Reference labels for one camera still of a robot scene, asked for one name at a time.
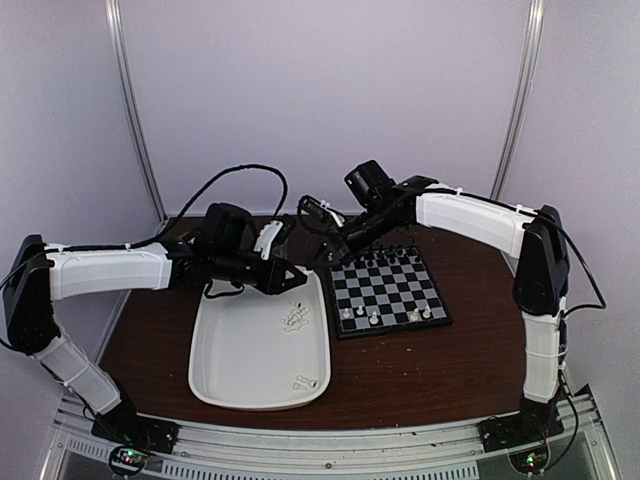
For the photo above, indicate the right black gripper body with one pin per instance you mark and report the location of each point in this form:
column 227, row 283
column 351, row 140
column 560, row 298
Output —
column 347, row 247

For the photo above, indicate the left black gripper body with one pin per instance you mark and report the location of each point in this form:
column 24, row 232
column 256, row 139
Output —
column 265, row 283

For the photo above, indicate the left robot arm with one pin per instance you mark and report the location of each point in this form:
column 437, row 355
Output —
column 44, row 275

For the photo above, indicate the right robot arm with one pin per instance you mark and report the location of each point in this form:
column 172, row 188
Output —
column 533, row 238

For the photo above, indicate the black chess pieces row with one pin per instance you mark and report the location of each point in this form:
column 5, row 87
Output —
column 385, row 255

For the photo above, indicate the white chess piece pair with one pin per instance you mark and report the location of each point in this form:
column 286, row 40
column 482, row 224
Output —
column 303, row 383

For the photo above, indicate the clear drinking glass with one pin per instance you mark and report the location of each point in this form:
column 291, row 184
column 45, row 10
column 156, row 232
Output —
column 280, row 249

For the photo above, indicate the black and white chessboard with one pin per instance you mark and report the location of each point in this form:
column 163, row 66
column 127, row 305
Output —
column 392, row 291

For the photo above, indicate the white rectangular tray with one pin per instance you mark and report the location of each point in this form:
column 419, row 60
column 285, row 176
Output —
column 240, row 357

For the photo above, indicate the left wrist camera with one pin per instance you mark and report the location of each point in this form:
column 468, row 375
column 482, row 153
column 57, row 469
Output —
column 277, row 229

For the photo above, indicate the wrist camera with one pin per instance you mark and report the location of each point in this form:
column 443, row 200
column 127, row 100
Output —
column 319, row 211
column 277, row 229

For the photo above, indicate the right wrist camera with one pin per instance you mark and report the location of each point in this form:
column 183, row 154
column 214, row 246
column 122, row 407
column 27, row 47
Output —
column 319, row 211

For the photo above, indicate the front aluminium rail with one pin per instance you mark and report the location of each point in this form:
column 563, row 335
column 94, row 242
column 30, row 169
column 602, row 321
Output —
column 440, row 451

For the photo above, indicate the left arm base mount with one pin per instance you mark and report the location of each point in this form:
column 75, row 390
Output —
column 142, row 433

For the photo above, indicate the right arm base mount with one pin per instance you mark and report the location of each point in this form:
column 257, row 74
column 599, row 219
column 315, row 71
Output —
column 515, row 430

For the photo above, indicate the right aluminium frame post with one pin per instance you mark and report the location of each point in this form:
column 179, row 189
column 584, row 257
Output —
column 529, row 59

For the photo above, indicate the aluminium frame post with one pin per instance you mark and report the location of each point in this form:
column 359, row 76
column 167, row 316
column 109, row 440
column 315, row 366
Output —
column 529, row 59
column 118, row 40

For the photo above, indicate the left aluminium frame post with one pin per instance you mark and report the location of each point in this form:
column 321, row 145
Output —
column 118, row 40

